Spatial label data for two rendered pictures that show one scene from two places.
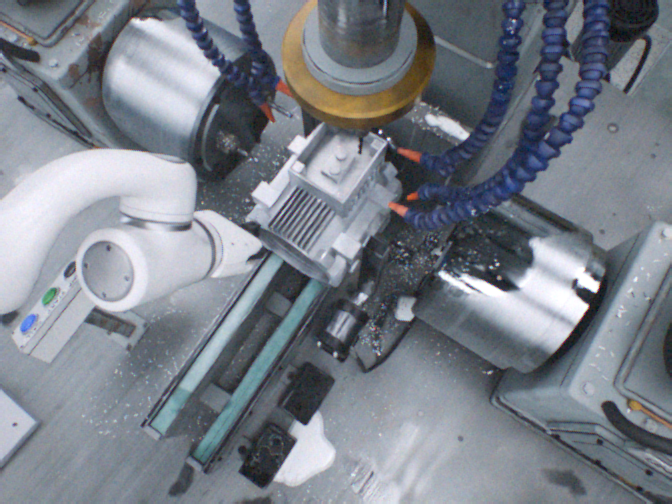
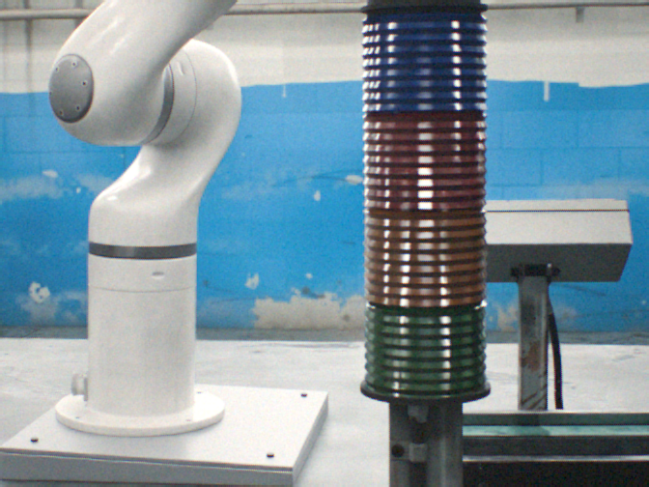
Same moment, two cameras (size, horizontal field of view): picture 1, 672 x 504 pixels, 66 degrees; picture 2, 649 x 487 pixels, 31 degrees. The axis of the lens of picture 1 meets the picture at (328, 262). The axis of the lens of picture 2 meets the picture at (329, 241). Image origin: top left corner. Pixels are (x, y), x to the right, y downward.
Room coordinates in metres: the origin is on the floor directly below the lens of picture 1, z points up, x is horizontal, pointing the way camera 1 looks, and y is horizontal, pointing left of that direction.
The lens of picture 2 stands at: (-0.61, -0.38, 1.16)
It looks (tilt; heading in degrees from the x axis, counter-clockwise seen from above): 6 degrees down; 55
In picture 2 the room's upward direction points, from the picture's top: 1 degrees counter-clockwise
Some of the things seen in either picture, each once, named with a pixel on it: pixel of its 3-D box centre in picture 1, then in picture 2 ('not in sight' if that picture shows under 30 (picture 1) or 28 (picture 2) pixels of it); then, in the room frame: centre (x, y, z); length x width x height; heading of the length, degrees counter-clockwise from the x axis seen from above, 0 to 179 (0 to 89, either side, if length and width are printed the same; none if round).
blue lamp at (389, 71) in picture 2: not in sight; (424, 66); (-0.24, 0.06, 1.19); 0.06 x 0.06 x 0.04
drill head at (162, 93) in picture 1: (173, 83); not in sight; (0.58, 0.25, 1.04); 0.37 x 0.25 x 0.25; 53
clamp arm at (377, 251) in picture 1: (370, 273); not in sight; (0.18, -0.06, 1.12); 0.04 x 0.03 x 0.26; 143
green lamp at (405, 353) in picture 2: not in sight; (425, 345); (-0.24, 0.06, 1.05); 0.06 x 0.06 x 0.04
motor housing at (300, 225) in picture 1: (324, 208); not in sight; (0.33, 0.00, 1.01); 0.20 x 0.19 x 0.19; 142
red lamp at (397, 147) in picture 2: not in sight; (424, 159); (-0.24, 0.06, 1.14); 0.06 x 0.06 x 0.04
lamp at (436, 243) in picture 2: not in sight; (424, 253); (-0.24, 0.06, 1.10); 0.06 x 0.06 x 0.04
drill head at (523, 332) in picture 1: (516, 285); not in sight; (0.17, -0.29, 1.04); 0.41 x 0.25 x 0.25; 53
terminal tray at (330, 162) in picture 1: (337, 166); not in sight; (0.36, -0.03, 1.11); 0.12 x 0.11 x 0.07; 142
